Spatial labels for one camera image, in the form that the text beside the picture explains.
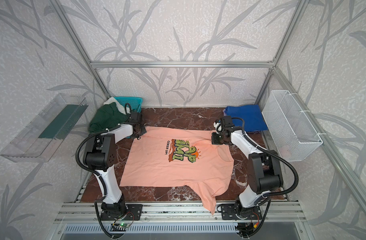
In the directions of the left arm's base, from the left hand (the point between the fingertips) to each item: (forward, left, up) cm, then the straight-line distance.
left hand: (142, 126), depth 103 cm
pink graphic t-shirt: (-20, -16, -4) cm, 26 cm away
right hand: (-10, -49, +6) cm, 50 cm away
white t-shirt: (+18, +21, -2) cm, 28 cm away
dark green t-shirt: (+7, +26, +3) cm, 27 cm away
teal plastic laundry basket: (+20, +9, +2) cm, 22 cm away
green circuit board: (-56, -2, -3) cm, 56 cm away
